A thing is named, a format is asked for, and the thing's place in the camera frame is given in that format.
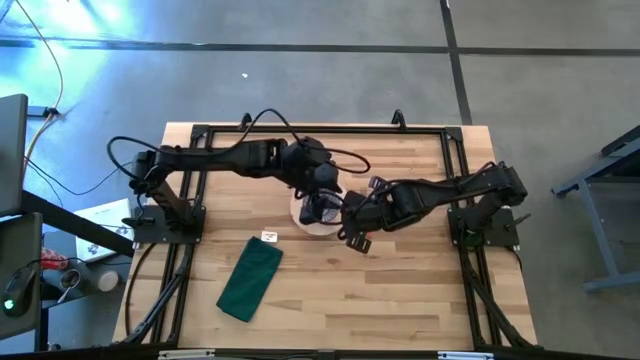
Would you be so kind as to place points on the dark laptop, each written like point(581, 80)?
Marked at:
point(11, 155)

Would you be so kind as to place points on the red small object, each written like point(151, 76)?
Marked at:
point(52, 260)

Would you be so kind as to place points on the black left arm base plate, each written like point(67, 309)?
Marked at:
point(150, 230)

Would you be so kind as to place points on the black table frame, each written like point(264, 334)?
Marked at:
point(450, 150)

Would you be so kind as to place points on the black computer mouse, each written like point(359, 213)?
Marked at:
point(19, 292)

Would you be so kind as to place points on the small white label card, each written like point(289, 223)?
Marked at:
point(269, 236)

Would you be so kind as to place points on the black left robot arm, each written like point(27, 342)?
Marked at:
point(215, 157)

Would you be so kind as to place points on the grey round tin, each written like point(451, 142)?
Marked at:
point(70, 280)

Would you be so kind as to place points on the dark green folded cloth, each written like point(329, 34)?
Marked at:
point(250, 286)

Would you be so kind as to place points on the black desk with mat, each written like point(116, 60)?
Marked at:
point(30, 330)

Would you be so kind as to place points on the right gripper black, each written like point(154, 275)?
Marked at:
point(367, 212)

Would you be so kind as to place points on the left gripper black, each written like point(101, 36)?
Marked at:
point(320, 172)

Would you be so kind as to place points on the round cream plate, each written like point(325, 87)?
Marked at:
point(315, 229)

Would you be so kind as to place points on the white paper booklet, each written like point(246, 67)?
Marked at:
point(102, 230)

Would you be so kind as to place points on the blue-grey metal cart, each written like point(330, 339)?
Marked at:
point(600, 200)

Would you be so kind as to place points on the white cylinder cup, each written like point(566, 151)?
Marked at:
point(108, 280)

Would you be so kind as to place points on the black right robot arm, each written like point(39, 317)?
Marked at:
point(450, 192)

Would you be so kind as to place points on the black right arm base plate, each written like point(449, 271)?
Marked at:
point(500, 235)

